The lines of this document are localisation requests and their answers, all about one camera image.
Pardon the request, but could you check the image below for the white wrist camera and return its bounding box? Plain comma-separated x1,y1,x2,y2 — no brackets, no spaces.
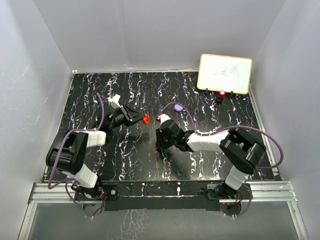
156,113,171,125
108,94,121,109

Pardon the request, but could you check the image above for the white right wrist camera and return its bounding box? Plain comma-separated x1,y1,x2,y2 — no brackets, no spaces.
156,113,171,125

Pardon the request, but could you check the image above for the lilac earbud charging case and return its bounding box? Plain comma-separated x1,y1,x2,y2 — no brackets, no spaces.
174,104,184,113

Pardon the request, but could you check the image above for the aluminium frame rail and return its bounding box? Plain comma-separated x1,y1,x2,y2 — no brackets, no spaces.
18,180,308,240

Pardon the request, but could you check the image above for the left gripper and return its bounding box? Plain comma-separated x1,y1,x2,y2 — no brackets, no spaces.
108,104,146,130

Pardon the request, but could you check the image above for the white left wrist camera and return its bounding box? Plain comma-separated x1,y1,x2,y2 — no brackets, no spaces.
108,94,121,109

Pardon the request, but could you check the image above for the orange earbud charging case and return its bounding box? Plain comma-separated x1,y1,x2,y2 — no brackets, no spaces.
142,113,150,125

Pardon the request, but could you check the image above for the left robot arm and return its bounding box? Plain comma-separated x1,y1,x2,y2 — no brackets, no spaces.
45,104,150,200

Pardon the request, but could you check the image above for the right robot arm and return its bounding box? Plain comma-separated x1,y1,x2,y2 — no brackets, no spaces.
155,119,266,199

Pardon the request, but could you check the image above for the yellow framed whiteboard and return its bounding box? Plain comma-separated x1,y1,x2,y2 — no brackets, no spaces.
197,53,253,95

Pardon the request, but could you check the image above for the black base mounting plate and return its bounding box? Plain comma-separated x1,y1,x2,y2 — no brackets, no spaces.
74,181,253,212

